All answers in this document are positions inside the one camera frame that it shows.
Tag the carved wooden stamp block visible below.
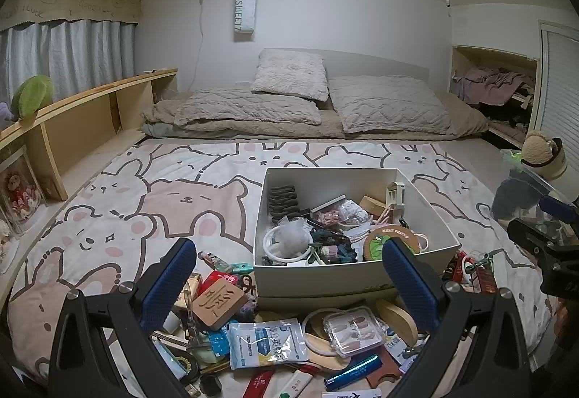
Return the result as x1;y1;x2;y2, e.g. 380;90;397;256
192;279;249;331

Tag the white lighter with red cap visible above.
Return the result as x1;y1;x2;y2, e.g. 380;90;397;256
277;368;314;398

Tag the blue metallic tube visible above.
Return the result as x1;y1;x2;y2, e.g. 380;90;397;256
323;353;378;390

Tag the white plastic ring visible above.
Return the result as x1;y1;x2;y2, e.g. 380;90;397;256
263;226;317;265

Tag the clear box of fake nails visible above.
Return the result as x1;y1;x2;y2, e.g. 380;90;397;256
323;308;387;356

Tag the red printed charm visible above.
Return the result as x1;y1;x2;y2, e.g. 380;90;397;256
473;269;498;295

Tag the white blue medicine packet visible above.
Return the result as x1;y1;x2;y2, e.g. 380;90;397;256
227;320;303;371

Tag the red snack packet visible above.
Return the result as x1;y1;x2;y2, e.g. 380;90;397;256
206;271;242;290

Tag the white hanging paper bag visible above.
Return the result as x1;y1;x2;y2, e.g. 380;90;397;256
234;0;258;42

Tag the pale blue curtain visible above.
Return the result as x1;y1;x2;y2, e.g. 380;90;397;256
0;18;136;109

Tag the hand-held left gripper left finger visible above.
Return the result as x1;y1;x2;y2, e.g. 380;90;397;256
47;237;213;398

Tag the white mesh bath puff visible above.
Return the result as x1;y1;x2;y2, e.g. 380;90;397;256
277;217;313;258

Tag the teal carabiner keychain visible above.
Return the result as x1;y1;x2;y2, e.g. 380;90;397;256
461;251;494;276

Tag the flat grey white box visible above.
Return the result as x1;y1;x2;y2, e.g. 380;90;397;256
310;195;347;213

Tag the small glass bottle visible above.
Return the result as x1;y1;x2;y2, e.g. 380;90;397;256
198;251;233;274

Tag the small blue white packet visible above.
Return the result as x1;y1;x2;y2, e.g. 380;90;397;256
384;332;419;365

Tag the bag of pink hair ties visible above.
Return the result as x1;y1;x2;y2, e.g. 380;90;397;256
312;201;358;229

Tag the white louvered door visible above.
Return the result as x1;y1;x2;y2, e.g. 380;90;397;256
528;19;579;145

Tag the white cardboard box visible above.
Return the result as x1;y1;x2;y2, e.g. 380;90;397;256
252;167;461;313

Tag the wooden wall niche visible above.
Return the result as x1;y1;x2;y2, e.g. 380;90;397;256
450;44;541;150

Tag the black gold round badge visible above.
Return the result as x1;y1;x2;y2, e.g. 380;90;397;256
174;353;200;381

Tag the brown plush with white hat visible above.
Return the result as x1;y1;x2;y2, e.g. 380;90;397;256
520;130;568;179

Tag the clear display box with doll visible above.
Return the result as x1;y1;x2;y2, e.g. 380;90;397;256
0;147;48;236

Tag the fluffy beige pillow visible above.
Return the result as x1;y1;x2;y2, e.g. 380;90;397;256
250;49;329;102

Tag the black hair claw clip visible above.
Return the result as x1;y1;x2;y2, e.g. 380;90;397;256
268;185;303;218

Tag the teal small packet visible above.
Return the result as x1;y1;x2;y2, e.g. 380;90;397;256
208;328;231;358

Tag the green plush toy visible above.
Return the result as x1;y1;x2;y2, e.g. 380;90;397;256
11;75;55;118

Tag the clear plastic container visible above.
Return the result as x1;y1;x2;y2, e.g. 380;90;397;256
491;148;579;245

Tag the wooden bedside shelf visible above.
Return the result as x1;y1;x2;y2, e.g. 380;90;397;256
0;69;178;240

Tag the dark blue cloth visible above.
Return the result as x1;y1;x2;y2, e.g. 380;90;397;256
493;178;539;220

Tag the grey headboard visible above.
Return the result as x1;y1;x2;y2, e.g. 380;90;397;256
260;47;430;84

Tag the dark teal knitted hair tie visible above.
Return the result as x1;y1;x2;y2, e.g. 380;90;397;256
323;242;363;264

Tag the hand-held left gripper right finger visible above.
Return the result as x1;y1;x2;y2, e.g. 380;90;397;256
382;237;531;398

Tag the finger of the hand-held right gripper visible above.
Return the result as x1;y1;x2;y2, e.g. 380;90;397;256
540;195;579;222
507;219;550;265

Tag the round frog print coaster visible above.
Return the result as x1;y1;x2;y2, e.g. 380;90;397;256
364;228;419;263

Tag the red pouch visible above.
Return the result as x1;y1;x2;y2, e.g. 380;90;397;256
242;368;276;398

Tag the pile of clothes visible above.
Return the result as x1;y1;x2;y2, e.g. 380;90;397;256
455;67;537;127

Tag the bear and rabbit printed bedsheet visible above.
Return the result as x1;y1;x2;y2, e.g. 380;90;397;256
7;140;557;398

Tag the brown leather piece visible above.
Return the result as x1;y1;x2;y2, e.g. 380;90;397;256
364;353;403;390

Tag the beige duvet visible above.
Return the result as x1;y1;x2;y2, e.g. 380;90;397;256
139;88;490;141

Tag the white plastic holder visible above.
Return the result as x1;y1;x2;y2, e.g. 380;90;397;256
385;182;406;222

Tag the small wooden box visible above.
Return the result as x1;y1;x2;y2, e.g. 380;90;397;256
359;195;385;218

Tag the curved wooden piece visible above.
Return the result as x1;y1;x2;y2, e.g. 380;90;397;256
375;298;419;347

